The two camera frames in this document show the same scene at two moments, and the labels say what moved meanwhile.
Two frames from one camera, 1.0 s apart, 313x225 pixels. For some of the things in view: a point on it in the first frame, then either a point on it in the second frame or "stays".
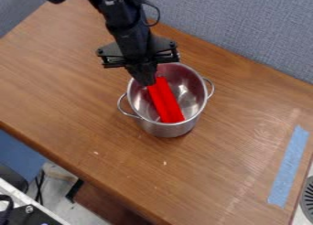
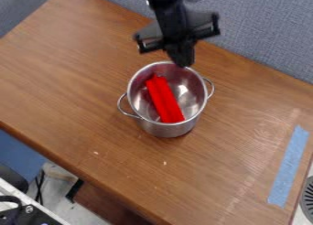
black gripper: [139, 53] to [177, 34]
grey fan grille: [305, 199] stays
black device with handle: [24, 215] stays
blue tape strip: [280, 188] stays
